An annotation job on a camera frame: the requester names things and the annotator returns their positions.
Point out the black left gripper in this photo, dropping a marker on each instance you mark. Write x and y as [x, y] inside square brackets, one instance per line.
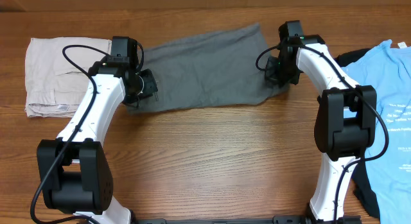
[151, 86]

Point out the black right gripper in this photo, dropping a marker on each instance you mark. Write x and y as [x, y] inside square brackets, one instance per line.
[271, 76]

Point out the grey shorts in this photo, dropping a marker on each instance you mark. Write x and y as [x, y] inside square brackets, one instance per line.
[208, 70]

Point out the beige shorts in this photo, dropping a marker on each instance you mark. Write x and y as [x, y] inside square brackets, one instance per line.
[54, 87]

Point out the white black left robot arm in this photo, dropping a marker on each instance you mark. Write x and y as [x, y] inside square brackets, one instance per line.
[74, 172]

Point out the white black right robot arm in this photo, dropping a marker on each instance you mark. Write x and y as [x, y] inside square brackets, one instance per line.
[345, 124]

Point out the black garment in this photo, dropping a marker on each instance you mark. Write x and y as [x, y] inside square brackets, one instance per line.
[350, 55]

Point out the light blue t-shirt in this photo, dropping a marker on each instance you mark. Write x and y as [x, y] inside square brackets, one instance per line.
[383, 185]

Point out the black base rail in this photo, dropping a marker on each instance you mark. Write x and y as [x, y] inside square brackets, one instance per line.
[274, 220]

